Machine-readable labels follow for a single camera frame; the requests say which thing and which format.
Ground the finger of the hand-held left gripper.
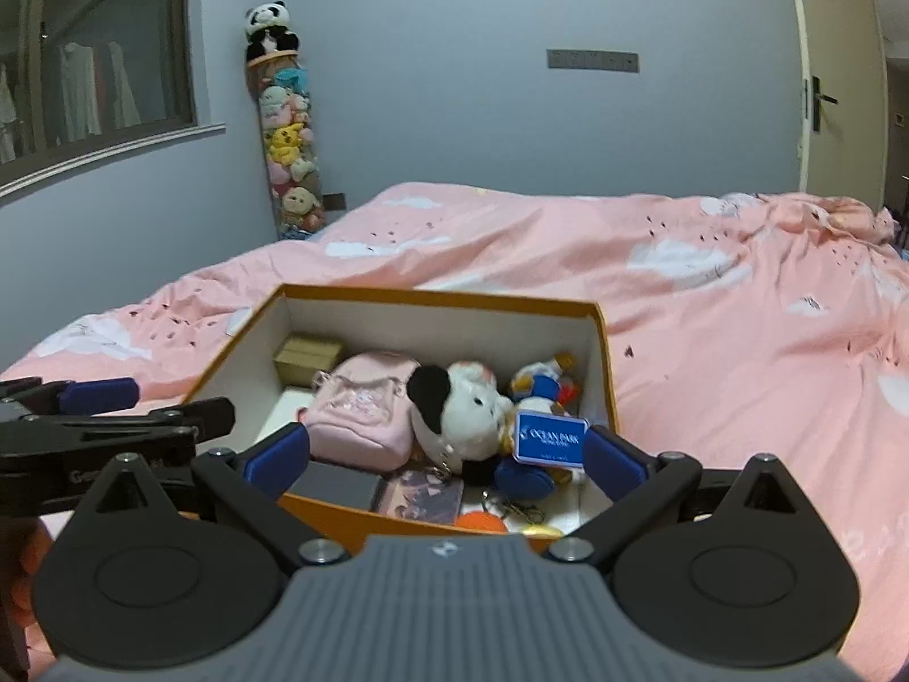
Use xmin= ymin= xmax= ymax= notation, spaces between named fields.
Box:
xmin=0 ymin=375 xmax=141 ymax=418
xmin=0 ymin=398 xmax=237 ymax=445

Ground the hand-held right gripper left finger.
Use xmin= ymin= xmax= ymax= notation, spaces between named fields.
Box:
xmin=69 ymin=421 xmax=351 ymax=567

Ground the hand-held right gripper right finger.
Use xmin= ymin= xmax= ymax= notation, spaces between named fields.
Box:
xmin=547 ymin=424 xmax=823 ymax=565

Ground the dark grey box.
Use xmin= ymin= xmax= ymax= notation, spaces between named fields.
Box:
xmin=286 ymin=459 xmax=388 ymax=514

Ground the blue paper tag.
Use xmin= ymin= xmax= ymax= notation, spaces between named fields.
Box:
xmin=511 ymin=408 xmax=592 ymax=468

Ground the small pink backpack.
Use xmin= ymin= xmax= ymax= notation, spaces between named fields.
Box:
xmin=297 ymin=351 xmax=423 ymax=471

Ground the small gold box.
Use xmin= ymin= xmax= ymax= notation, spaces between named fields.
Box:
xmin=273 ymin=334 xmax=347 ymax=389

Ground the duck plush toy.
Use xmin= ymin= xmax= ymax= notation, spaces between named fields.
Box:
xmin=507 ymin=351 xmax=583 ymax=414

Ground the yellow cardboard box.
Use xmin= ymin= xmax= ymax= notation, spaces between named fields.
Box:
xmin=186 ymin=284 xmax=620 ymax=556

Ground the printed card box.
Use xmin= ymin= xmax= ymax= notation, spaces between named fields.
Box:
xmin=375 ymin=467 xmax=466 ymax=525

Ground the orange ball keychain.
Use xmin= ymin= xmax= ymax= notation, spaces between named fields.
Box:
xmin=454 ymin=489 xmax=542 ymax=535

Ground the white panda plush toy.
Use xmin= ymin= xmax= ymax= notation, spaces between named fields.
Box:
xmin=406 ymin=362 xmax=557 ymax=502

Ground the person's left hand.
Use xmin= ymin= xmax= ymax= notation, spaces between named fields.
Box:
xmin=0 ymin=515 xmax=56 ymax=655

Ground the pink printed bed cover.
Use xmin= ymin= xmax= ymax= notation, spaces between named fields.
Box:
xmin=0 ymin=181 xmax=909 ymax=682

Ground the clear tube of plush toys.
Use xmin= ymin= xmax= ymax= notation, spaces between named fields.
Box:
xmin=247 ymin=53 xmax=329 ymax=241

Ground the white hanging garment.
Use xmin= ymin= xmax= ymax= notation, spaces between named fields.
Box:
xmin=105 ymin=41 xmax=143 ymax=130
xmin=58 ymin=41 xmax=102 ymax=142

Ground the window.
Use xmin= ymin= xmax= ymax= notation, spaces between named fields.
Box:
xmin=0 ymin=0 xmax=228 ymax=210

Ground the sitting panda plush toy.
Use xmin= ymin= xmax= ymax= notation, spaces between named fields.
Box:
xmin=243 ymin=0 xmax=303 ymax=61

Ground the cream door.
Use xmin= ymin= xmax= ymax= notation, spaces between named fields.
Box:
xmin=785 ymin=0 xmax=889 ymax=196

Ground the grey wall switch panel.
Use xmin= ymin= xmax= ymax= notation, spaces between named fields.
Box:
xmin=547 ymin=48 xmax=640 ymax=74

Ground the black door handle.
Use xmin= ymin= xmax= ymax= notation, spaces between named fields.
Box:
xmin=810 ymin=76 xmax=839 ymax=132

